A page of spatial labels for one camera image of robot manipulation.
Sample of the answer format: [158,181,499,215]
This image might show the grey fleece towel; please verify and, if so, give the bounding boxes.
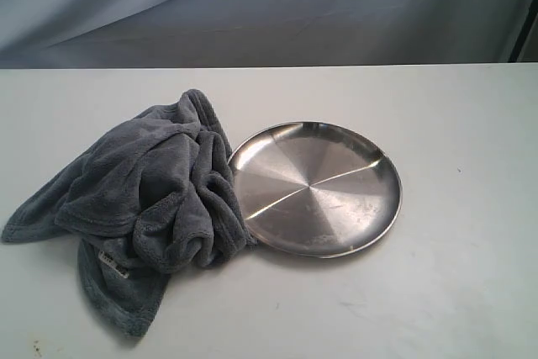
[2,89,256,338]

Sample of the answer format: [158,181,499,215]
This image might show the round stainless steel plate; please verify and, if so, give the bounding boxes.
[229,121,403,258]

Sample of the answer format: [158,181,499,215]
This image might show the grey backdrop curtain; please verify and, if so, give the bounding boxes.
[1,0,531,68]

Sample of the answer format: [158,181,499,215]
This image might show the black stand pole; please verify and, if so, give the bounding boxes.
[505,0,537,63]

